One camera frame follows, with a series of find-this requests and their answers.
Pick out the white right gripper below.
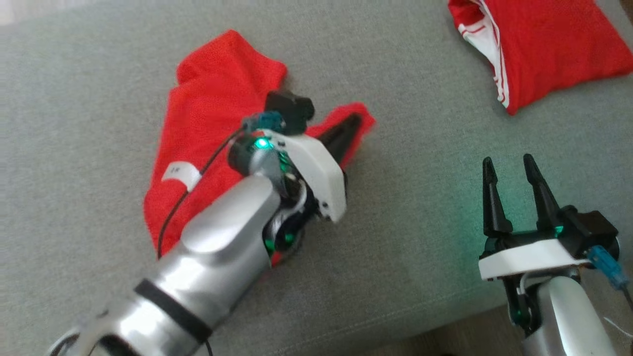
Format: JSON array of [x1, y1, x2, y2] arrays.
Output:
[[478, 153, 591, 283]]

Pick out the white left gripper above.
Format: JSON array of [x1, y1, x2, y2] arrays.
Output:
[[228, 113, 362, 224]]

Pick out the red shorts with white trim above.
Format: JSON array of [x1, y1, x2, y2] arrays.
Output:
[[143, 30, 376, 267]]

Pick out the red white basketball jersey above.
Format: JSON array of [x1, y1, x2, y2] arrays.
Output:
[[448, 0, 633, 116]]

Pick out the large grey sofa seat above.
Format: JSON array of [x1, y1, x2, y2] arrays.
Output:
[[0, 0, 633, 356]]

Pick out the blue left camera connector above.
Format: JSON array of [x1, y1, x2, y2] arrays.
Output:
[[241, 112, 285, 133]]

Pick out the blue camera connector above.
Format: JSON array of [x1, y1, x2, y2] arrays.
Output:
[[241, 112, 285, 133], [586, 246, 631, 291]]

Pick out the blue right camera connector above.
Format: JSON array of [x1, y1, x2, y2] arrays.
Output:
[[586, 246, 631, 291]]

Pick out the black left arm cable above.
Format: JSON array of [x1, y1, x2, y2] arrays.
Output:
[[157, 128, 248, 260]]

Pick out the white cable label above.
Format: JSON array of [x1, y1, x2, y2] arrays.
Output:
[[162, 161, 202, 192]]

